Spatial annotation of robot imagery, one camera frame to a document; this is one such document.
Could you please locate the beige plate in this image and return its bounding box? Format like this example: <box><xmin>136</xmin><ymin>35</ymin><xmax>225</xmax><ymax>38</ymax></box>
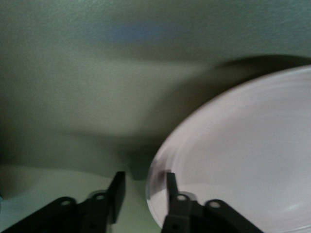
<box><xmin>0</xmin><ymin>165</ymin><xmax>161</xmax><ymax>233</ymax></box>

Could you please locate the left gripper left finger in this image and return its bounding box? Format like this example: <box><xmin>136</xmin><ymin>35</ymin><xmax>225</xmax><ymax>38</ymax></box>
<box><xmin>0</xmin><ymin>171</ymin><xmax>127</xmax><ymax>233</ymax></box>

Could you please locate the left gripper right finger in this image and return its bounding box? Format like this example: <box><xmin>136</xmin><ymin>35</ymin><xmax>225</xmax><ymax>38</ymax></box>
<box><xmin>161</xmin><ymin>172</ymin><xmax>265</xmax><ymax>233</ymax></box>

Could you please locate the pink plate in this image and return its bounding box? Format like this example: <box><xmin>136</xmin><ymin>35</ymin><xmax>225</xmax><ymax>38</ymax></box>
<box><xmin>145</xmin><ymin>64</ymin><xmax>311</xmax><ymax>233</ymax></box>

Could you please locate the brown tablecloth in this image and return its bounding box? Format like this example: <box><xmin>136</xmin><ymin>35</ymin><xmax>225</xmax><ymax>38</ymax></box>
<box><xmin>0</xmin><ymin>0</ymin><xmax>311</xmax><ymax>233</ymax></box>

